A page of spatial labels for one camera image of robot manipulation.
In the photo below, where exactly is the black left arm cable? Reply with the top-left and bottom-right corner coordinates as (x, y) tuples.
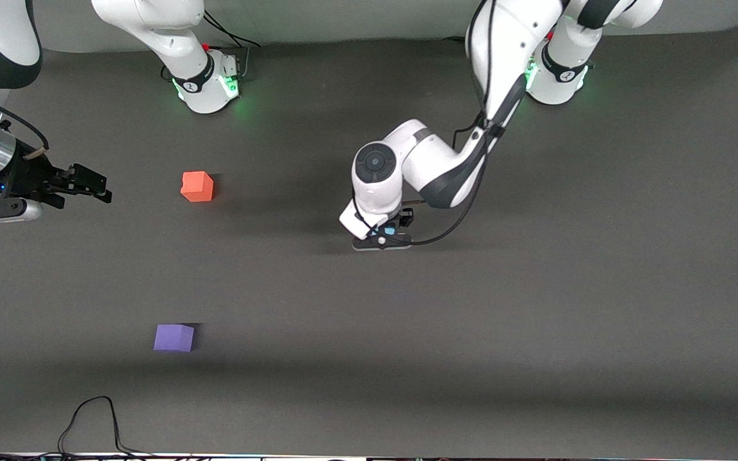
(353, 0), (505, 248)

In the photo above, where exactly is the purple foam block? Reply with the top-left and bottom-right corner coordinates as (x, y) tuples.
(153, 324), (195, 353)

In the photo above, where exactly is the black cable on table edge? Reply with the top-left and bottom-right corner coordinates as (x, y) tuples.
(0, 396), (158, 461)

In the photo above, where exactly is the black right base cable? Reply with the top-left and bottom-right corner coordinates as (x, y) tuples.
(202, 9), (262, 81)

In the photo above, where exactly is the orange foam block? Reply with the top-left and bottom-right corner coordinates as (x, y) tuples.
(181, 171), (215, 203)

